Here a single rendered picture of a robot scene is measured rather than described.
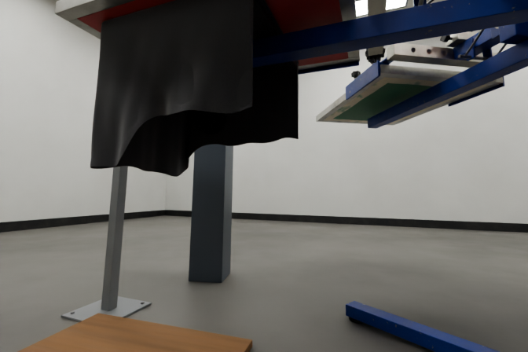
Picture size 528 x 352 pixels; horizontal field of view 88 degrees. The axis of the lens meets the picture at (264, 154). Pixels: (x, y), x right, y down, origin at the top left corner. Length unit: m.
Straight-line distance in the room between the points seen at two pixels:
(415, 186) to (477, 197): 0.75
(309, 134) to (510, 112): 2.72
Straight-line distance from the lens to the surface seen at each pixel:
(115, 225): 1.28
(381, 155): 4.58
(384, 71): 1.28
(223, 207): 1.51
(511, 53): 1.21
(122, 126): 0.82
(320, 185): 4.60
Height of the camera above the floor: 0.46
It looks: 8 degrees up
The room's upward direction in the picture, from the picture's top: 1 degrees clockwise
